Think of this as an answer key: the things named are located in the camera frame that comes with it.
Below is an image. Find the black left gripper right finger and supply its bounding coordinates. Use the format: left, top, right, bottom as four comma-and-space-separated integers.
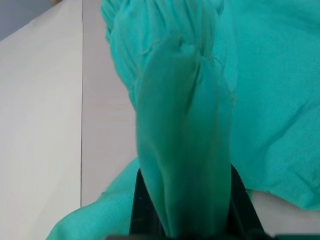
227, 162, 265, 236

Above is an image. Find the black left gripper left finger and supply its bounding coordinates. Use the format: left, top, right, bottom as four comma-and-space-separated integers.
128, 168, 168, 236

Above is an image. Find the teal green cloth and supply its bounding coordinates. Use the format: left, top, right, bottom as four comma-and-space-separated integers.
48, 0, 320, 240

